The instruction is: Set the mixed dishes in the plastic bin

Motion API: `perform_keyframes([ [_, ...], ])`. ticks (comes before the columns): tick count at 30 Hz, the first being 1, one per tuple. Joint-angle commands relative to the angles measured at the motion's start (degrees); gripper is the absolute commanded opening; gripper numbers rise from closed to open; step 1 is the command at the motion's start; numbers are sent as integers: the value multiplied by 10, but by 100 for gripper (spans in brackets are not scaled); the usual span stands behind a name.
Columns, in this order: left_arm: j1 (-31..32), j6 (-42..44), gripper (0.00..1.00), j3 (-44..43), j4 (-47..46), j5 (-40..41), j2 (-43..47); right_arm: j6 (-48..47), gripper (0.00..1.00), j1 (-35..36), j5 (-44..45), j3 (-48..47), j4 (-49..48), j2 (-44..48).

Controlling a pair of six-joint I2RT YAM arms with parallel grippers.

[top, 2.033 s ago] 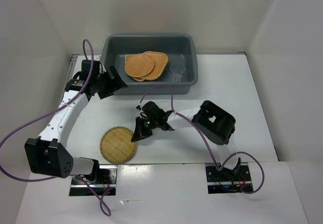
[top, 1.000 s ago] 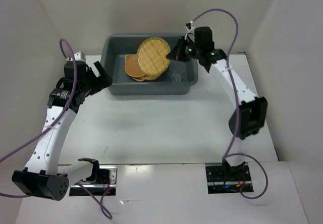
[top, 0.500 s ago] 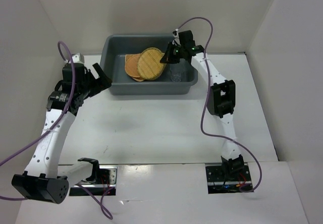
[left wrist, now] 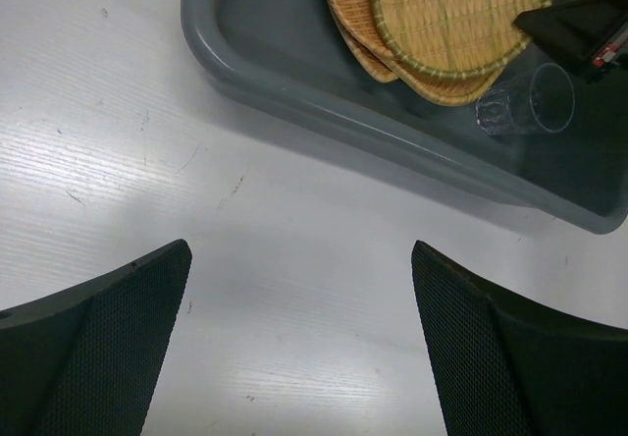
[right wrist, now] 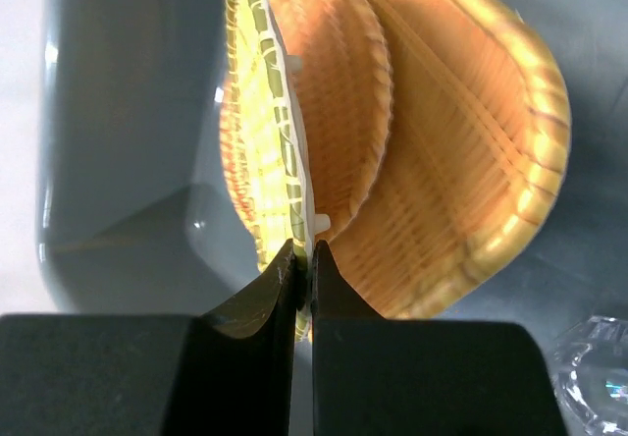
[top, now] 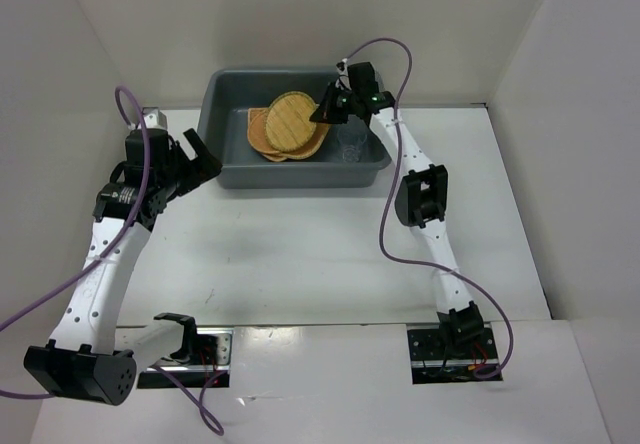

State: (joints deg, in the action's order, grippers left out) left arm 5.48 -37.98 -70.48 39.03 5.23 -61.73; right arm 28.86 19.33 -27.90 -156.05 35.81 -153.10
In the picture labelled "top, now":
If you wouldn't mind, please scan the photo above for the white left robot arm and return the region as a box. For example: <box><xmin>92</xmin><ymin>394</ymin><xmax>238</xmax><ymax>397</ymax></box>
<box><xmin>23</xmin><ymin>128</ymin><xmax>222</xmax><ymax>406</ymax></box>

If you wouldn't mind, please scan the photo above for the round green-rimmed bamboo tray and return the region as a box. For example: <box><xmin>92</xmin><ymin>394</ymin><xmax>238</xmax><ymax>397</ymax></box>
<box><xmin>265</xmin><ymin>91</ymin><xmax>316</xmax><ymax>151</ymax></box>

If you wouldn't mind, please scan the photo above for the grey plastic bin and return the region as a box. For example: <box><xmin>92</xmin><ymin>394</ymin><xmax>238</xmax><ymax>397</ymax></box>
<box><xmin>197</xmin><ymin>66</ymin><xmax>391</xmax><ymax>189</ymax></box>

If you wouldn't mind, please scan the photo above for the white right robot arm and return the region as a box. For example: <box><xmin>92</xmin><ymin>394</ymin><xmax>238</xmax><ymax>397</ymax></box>
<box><xmin>311</xmin><ymin>60</ymin><xmax>484</xmax><ymax>358</ymax></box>

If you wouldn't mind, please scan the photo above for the round tan woven tray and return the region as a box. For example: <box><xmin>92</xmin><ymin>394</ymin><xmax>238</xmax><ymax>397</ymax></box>
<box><xmin>247</xmin><ymin>111</ymin><xmax>281</xmax><ymax>156</ymax></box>

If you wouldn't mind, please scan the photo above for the clear plastic cup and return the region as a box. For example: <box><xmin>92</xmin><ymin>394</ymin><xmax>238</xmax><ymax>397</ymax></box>
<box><xmin>337</xmin><ymin>125</ymin><xmax>368</xmax><ymax>163</ymax></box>

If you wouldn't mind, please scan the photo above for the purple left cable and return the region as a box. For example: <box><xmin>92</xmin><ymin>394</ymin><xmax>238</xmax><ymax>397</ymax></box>
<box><xmin>0</xmin><ymin>85</ymin><xmax>225</xmax><ymax>437</ymax></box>

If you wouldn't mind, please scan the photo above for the square woven tray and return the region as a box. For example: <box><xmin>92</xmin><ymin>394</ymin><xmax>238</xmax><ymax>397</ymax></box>
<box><xmin>280</xmin><ymin>123</ymin><xmax>331</xmax><ymax>160</ymax></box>

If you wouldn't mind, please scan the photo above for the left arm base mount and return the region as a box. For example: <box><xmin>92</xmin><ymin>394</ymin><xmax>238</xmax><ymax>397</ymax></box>
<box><xmin>130</xmin><ymin>323</ymin><xmax>234</xmax><ymax>390</ymax></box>

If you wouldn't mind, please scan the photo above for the triangular woven tray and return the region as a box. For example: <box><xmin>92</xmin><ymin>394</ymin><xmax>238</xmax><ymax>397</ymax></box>
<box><xmin>247</xmin><ymin>108</ymin><xmax>286</xmax><ymax>162</ymax></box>

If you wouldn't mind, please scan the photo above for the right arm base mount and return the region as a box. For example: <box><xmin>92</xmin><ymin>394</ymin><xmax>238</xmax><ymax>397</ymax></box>
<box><xmin>406</xmin><ymin>325</ymin><xmax>498</xmax><ymax>385</ymax></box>

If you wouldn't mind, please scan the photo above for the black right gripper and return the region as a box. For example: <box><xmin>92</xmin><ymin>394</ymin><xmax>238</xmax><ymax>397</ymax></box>
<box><xmin>310</xmin><ymin>81</ymin><xmax>358</xmax><ymax>124</ymax></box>

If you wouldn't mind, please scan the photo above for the aluminium table edge rail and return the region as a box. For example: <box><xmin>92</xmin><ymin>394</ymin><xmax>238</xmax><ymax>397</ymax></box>
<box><xmin>143</xmin><ymin>108</ymin><xmax>167</xmax><ymax>130</ymax></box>

